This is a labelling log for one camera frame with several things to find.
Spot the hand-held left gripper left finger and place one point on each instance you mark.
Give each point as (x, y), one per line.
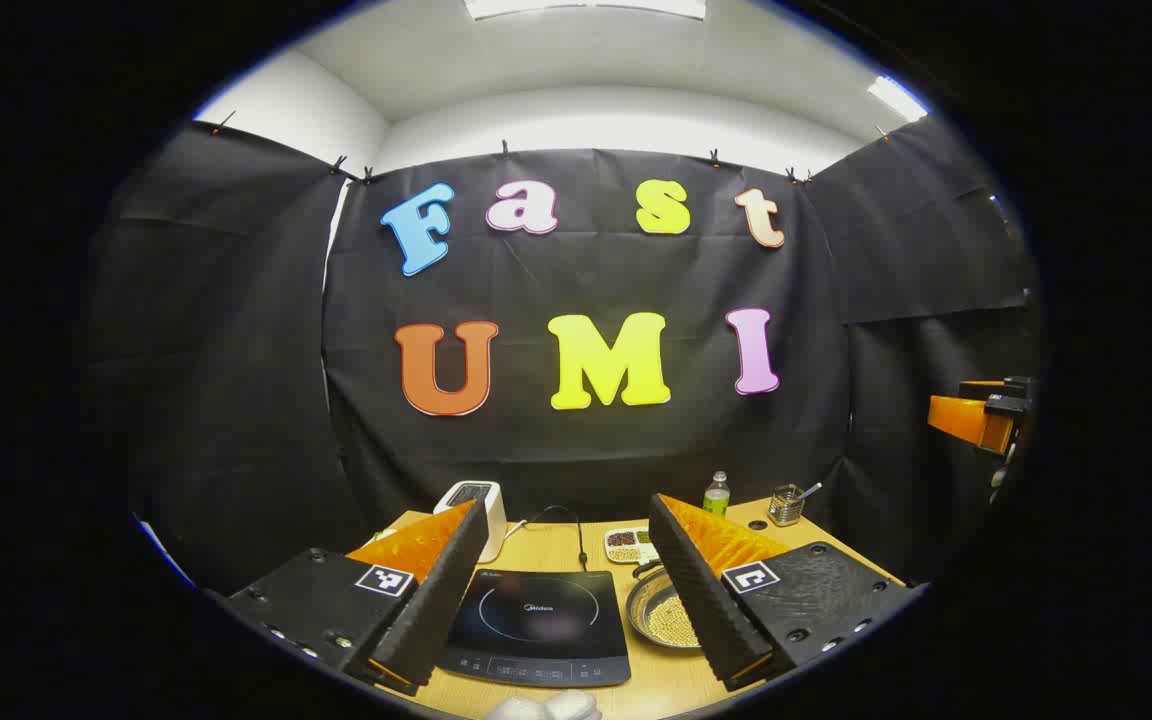
(441, 600)

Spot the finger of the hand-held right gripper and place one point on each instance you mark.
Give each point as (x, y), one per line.
(966, 420)
(981, 384)

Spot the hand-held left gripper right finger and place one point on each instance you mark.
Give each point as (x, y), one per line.
(696, 600)

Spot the stainless steel pot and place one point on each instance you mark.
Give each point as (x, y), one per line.
(648, 610)

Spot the black induction cooktop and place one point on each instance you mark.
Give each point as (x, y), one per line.
(536, 620)

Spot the pile of soybeans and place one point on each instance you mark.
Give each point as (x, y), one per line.
(676, 620)

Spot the white divided bean tray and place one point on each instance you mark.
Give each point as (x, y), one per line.
(626, 545)

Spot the white toaster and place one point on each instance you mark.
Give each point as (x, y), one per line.
(491, 520)

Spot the green label drink bottle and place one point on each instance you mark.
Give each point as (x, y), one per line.
(716, 498)

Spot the white cloth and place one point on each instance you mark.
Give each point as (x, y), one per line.
(546, 706)

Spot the metal spoon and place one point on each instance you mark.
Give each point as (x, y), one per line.
(812, 489)

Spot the ceiling light panel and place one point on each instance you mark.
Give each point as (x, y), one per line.
(586, 8)
(896, 98)

